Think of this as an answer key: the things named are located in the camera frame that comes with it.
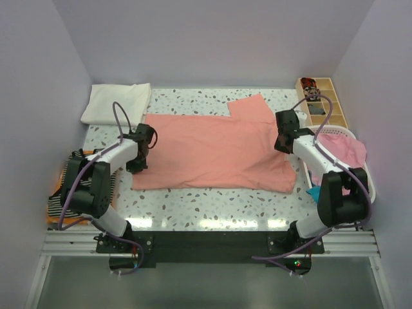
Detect salmon pink t shirt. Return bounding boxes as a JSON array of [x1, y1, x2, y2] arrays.
[[132, 94, 297, 194]]

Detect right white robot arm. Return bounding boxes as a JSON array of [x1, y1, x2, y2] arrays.
[[274, 109, 372, 253]]

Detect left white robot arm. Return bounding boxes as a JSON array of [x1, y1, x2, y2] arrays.
[[58, 124, 158, 252]]

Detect white laundry basket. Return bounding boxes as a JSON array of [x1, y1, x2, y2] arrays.
[[301, 125, 378, 207]]

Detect wooden compartment organizer box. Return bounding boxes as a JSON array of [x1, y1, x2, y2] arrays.
[[295, 77, 350, 127]]

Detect folded white t shirt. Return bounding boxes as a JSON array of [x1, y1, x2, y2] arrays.
[[80, 82, 152, 128]]

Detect rolled dark socks in organizer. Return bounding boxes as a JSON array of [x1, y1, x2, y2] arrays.
[[300, 77, 321, 102]]

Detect blue garment in basket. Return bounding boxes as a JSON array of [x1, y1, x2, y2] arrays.
[[306, 186, 321, 203]]

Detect light pink garment in basket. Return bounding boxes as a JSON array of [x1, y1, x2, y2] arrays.
[[308, 133, 367, 187]]

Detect black white striped shirt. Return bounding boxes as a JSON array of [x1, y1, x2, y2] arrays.
[[46, 148, 117, 224]]

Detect folded orange t shirt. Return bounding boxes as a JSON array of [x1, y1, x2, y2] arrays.
[[46, 148, 98, 225]]

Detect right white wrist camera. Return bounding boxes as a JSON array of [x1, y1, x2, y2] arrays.
[[295, 110, 308, 128]]

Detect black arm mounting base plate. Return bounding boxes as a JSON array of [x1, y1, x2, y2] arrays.
[[95, 230, 325, 270]]

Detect aluminium rail frame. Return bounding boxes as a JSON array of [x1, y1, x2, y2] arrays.
[[42, 229, 380, 258]]

